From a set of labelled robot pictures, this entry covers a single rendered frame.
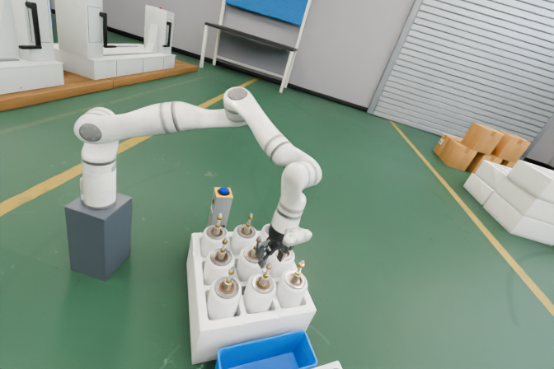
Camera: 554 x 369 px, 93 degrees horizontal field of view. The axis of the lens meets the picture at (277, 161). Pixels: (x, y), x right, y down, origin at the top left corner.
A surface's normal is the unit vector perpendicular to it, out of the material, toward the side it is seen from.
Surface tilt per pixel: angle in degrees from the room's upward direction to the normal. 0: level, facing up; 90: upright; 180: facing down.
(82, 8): 90
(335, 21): 90
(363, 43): 90
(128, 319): 0
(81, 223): 90
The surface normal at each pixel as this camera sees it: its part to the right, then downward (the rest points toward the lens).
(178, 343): 0.26, -0.87
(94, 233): -0.16, 0.40
